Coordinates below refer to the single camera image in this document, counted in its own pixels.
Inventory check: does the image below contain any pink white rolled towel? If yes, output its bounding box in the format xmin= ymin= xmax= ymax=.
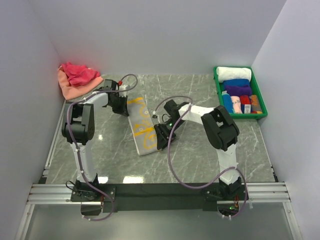
xmin=231 ymin=96 xmax=243 ymax=114

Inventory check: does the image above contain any yellow grey patterned towel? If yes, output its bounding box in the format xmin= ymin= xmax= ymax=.
xmin=127 ymin=97 xmax=158 ymax=156

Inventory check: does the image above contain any purple rolled towel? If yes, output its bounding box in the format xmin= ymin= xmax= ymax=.
xmin=224 ymin=85 xmax=253 ymax=97

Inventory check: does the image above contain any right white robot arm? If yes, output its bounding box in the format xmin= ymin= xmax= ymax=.
xmin=154 ymin=99 xmax=242 ymax=200

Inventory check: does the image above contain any orange patterned rolled towel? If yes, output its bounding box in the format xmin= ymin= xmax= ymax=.
xmin=249 ymin=95 xmax=263 ymax=114

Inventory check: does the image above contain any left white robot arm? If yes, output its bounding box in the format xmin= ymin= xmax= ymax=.
xmin=61 ymin=79 xmax=131 ymax=201

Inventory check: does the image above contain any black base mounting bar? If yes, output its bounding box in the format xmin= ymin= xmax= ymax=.
xmin=70 ymin=182 xmax=249 ymax=213

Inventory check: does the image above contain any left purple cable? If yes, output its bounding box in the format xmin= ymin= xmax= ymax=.
xmin=66 ymin=73 xmax=138 ymax=222

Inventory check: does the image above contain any aluminium rail frame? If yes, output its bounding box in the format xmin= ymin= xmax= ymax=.
xmin=27 ymin=108 xmax=303 ymax=240

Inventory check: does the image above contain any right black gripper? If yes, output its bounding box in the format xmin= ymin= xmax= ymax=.
xmin=153 ymin=119 xmax=184 ymax=151

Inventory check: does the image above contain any salmon orange towel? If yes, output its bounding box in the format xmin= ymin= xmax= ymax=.
xmin=57 ymin=66 xmax=103 ymax=101

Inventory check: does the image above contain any purple cable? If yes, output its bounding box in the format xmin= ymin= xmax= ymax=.
xmin=66 ymin=73 xmax=138 ymax=222
xmin=153 ymin=96 xmax=250 ymax=220

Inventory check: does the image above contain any pink crumpled towel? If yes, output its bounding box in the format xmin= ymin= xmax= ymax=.
xmin=61 ymin=62 xmax=100 ymax=87

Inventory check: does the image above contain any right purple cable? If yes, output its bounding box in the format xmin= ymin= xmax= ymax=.
xmin=153 ymin=96 xmax=250 ymax=220

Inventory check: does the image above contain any light blue rolled towel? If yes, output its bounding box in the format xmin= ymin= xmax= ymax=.
xmin=222 ymin=93 xmax=234 ymax=114

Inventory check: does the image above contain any red rolled towel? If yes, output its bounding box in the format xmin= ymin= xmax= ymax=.
xmin=240 ymin=95 xmax=252 ymax=114

